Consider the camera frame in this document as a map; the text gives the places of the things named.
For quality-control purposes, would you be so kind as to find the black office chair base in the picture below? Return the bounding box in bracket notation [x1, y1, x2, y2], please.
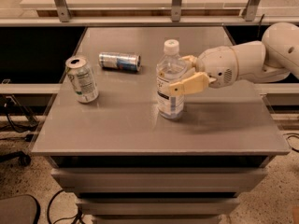
[0, 151, 31, 167]

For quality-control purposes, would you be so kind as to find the grey seat cushion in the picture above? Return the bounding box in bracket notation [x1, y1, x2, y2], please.
[0, 194, 40, 224]

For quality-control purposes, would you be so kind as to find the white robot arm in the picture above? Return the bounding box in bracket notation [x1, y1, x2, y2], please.
[165, 22, 299, 96]

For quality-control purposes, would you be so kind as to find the metal railing bracket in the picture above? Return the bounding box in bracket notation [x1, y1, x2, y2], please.
[242, 0, 261, 21]
[54, 0, 71, 22]
[171, 0, 182, 22]

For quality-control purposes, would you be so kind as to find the black floor cables left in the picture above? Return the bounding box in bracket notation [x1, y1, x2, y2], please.
[0, 94, 41, 142]

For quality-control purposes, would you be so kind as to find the metal railing bracket left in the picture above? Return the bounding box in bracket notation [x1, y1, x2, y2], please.
[54, 0, 71, 22]

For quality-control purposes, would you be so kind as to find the black cable right floor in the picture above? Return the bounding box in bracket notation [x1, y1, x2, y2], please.
[281, 132, 299, 154]

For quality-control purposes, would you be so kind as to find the metal railing bracket right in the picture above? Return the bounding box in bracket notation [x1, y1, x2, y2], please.
[242, 0, 261, 21]

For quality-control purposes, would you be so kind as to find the clear plastic water bottle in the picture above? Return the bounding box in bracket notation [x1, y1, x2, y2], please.
[156, 39, 187, 119]

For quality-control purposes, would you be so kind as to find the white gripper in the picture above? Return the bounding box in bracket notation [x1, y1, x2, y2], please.
[168, 46, 238, 96]

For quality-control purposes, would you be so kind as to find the upright green white soda can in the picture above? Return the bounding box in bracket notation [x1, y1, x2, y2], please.
[65, 56, 98, 104]

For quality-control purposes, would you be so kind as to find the metal railing bracket middle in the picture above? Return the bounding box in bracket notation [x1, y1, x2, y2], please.
[171, 0, 182, 22]

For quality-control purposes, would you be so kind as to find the lying silver blue can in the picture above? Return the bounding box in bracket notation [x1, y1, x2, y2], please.
[98, 52, 141, 72]

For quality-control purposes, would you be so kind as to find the black cable under cabinet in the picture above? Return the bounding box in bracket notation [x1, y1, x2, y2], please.
[46, 189, 85, 224]

